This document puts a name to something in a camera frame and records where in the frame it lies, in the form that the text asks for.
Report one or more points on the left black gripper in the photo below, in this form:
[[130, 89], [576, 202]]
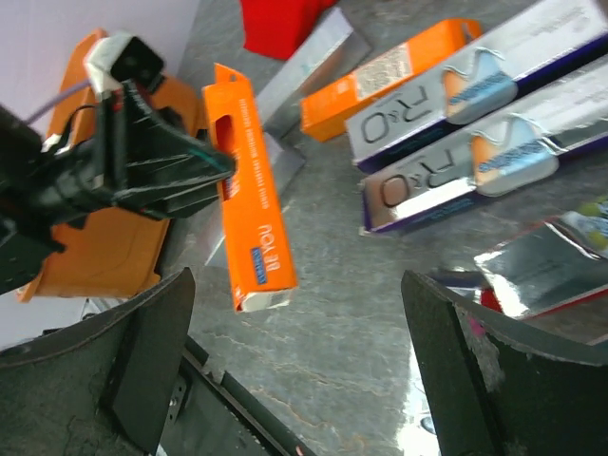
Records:
[[167, 170]]

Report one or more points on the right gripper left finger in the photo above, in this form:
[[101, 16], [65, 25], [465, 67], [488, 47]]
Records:
[[102, 386]]

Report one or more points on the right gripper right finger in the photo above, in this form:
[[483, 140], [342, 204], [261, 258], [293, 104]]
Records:
[[497, 386]]

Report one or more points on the orange toothpaste box windowed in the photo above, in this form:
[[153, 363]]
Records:
[[259, 257]]

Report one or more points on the orange toothpaste box top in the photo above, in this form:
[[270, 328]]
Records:
[[323, 114]]

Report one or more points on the orange plastic basket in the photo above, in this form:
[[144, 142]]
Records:
[[116, 253]]

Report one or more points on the red R&O box upper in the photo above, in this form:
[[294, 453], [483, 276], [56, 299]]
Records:
[[559, 262]]

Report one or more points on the red cloth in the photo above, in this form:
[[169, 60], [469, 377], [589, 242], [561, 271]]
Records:
[[277, 28]]

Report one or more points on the purple R&O box lower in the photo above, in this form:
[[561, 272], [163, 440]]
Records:
[[519, 144]]

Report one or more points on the purple r&o box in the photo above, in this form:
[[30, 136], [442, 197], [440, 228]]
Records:
[[519, 144], [532, 49]]

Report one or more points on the purple R&O box upper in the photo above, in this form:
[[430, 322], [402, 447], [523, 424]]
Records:
[[532, 49]]

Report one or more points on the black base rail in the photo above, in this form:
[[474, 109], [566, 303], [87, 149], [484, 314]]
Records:
[[211, 413]]

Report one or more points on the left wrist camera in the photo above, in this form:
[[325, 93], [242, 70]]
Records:
[[120, 57]]

